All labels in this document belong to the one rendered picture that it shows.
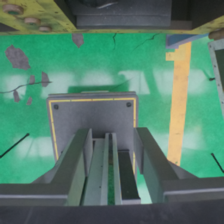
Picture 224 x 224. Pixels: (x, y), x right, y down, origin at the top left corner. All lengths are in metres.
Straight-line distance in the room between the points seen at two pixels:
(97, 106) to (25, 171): 1.22
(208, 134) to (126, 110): 1.03
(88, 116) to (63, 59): 0.60
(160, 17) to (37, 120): 1.39
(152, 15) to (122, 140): 0.89
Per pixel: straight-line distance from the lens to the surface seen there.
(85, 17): 0.75
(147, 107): 1.56
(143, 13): 0.76
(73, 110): 1.22
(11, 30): 0.89
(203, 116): 1.81
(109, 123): 1.22
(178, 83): 1.62
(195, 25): 0.83
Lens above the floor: 1.47
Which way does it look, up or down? 75 degrees down
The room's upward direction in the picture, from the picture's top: 177 degrees clockwise
